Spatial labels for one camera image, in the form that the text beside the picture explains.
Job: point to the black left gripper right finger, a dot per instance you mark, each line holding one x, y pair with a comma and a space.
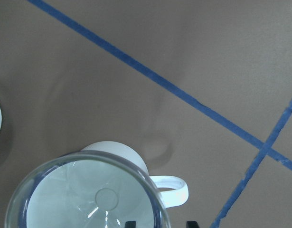
191, 224

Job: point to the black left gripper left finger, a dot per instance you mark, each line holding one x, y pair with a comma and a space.
130, 224

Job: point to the clear glass funnel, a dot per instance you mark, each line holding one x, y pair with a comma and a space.
78, 190

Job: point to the crossing blue tape strip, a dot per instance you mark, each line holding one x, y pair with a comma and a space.
265, 150

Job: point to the white ceramic mug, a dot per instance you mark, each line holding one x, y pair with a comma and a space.
158, 192

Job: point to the brown table mat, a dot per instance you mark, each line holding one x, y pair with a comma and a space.
59, 92

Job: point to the long blue tape strip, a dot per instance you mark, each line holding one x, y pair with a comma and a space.
156, 78

